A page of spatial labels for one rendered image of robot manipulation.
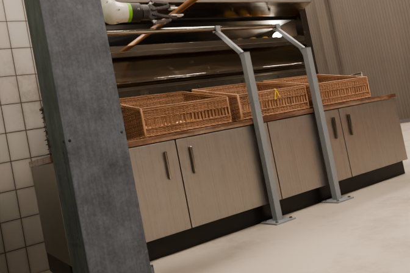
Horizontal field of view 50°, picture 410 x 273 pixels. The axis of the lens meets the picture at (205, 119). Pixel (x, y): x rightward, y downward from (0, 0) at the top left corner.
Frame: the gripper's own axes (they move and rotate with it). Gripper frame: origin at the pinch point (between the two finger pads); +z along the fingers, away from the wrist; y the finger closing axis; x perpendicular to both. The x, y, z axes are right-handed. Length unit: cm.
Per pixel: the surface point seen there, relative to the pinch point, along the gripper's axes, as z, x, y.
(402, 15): 758, -365, -112
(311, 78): 84, 1, 43
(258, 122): 37, 3, 64
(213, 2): 55, -44, -21
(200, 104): 9, -9, 48
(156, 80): 8, -52, 25
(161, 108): -15, -7, 48
